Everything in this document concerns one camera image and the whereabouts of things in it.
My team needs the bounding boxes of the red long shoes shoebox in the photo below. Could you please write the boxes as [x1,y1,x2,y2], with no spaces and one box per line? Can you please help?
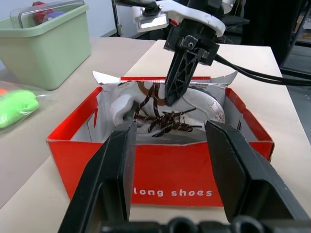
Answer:
[46,70,275,208]

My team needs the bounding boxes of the dark metal shelf rack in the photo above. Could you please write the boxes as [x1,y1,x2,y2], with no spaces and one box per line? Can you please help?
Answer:
[281,0,311,76]

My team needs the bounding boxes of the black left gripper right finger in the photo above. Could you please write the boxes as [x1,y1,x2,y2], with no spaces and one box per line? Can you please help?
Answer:
[205,119,311,225]

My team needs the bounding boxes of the black camera cable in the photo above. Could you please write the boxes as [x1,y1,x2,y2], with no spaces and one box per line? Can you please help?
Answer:
[114,0,162,16]

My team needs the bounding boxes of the white shoe with brown laces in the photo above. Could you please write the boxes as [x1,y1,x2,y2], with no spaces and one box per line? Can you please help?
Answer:
[109,81,207,144]

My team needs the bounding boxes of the white shoe with skull print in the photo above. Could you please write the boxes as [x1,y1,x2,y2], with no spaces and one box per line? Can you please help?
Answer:
[167,86,226,124]

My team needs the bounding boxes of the green plush in plastic bag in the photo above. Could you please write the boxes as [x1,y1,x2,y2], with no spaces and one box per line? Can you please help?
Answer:
[0,80,49,136]

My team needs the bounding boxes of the green plastic bin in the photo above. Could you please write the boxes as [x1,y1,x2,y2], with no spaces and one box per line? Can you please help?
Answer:
[0,3,91,91]

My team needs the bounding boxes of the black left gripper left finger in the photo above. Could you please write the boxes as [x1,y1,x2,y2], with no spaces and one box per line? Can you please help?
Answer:
[57,119,138,233]

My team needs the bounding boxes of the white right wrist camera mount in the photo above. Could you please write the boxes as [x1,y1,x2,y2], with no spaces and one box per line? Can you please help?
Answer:
[134,0,227,37]

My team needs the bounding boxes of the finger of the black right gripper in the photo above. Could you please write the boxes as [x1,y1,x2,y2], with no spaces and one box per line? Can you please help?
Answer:
[165,51,198,108]

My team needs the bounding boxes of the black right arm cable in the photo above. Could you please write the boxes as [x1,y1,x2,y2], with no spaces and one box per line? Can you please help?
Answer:
[213,54,311,87]

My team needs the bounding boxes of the black office chair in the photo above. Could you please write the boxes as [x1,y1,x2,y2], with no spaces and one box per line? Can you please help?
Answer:
[221,14,251,46]

